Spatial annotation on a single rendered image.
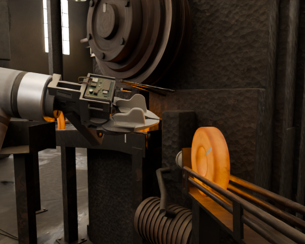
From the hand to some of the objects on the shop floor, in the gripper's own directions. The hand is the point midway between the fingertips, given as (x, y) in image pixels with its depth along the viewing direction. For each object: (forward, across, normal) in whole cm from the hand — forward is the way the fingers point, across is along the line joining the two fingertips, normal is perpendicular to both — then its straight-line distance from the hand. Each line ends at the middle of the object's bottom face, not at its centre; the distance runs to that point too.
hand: (152, 122), depth 53 cm
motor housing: (+20, -41, +68) cm, 82 cm away
